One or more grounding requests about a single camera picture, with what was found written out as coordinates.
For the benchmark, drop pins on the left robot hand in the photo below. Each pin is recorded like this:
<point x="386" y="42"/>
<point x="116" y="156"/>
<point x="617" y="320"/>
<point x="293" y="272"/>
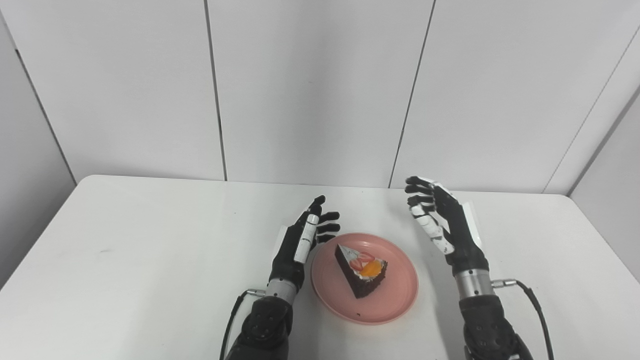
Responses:
<point x="295" y="250"/>

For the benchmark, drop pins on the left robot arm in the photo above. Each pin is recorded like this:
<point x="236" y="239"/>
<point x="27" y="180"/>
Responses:
<point x="265" y="322"/>

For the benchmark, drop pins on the pink round plate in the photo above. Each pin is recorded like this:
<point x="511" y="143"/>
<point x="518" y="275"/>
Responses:
<point x="365" y="278"/>

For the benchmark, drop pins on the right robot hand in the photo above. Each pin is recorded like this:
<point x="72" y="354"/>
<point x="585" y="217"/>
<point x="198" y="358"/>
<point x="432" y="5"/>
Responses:
<point x="450" y="225"/>

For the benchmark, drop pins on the chocolate cake slice with fruit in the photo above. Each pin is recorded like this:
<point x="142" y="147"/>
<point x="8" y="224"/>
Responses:
<point x="361" y="270"/>

